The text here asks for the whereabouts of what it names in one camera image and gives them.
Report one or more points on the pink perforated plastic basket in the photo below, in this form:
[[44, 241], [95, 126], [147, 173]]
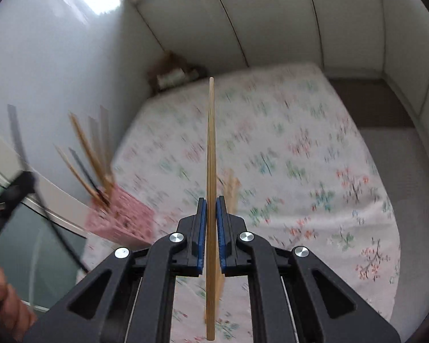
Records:
[[121, 218]]

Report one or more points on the black trash bin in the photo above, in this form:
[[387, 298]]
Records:
[[196, 73]]

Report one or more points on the black chopstick with gold band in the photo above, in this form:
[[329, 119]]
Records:
[[87, 175], [18, 135]]

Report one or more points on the floral tablecloth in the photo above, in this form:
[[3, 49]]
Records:
[[289, 150]]

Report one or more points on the tan wooden chopstick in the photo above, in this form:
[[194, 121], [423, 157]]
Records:
[[105, 135], [96, 143], [75, 171]]

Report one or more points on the person's left hand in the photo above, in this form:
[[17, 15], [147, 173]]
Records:
[[5, 300]]

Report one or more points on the white kitchen cabinet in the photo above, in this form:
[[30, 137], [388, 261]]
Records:
[[279, 18]]

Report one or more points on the white crumpled plastic bag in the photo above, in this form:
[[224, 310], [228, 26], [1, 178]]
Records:
[[169, 78]]

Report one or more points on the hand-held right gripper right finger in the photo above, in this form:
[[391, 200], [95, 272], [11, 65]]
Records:
[[221, 235]]

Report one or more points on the brown paper bag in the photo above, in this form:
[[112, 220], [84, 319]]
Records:
[[168, 62]]

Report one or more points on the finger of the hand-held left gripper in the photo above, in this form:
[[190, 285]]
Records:
[[10, 203]]

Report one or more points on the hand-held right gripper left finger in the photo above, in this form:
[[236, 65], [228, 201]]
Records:
[[201, 235]]

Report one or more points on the thin light bamboo chopstick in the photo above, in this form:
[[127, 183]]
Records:
[[233, 193], [211, 150]]

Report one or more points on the bundle of bamboo chopsticks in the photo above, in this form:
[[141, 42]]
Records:
[[85, 143]]

